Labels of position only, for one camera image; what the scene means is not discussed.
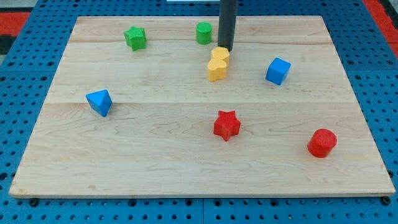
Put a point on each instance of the green star block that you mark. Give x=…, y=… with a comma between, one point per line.
x=135, y=37

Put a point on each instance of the red star block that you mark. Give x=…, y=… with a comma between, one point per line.
x=226, y=125

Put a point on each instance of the blue cube block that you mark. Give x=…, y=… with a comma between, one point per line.
x=277, y=71

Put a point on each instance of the light wooden board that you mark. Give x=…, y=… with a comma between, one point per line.
x=157, y=140

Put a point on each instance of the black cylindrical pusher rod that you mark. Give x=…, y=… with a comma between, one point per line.
x=227, y=23

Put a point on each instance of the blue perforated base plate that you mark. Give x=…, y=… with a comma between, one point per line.
x=30, y=65

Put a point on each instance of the red cylinder block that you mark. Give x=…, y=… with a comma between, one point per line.
x=321, y=143

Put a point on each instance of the green cylinder block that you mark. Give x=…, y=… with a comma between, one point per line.
x=203, y=33

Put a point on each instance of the blue triangle block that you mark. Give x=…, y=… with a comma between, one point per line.
x=100, y=101

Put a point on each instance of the yellow heart block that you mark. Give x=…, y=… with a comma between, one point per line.
x=217, y=69

